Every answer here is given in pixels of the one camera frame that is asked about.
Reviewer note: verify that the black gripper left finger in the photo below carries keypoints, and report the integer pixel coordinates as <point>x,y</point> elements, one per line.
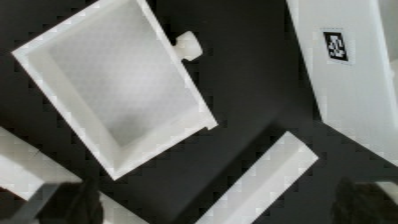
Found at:
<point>64,204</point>

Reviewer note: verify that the white drawer tray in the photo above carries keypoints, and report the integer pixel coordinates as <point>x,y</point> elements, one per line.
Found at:
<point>105,64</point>
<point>28,169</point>

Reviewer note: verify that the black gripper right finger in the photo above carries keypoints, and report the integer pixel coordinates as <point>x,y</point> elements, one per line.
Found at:
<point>366,202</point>

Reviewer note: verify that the white drawer cabinet box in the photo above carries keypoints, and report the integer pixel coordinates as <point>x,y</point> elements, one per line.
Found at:
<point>346,33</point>

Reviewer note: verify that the white drawer tray rear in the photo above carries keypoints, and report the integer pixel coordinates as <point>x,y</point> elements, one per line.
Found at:
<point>28,169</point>

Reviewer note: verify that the white drawer tray front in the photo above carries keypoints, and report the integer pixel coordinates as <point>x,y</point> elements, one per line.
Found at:
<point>105,64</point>

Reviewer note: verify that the white L-shaped corner fence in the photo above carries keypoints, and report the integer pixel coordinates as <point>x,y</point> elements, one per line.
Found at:
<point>264,181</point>

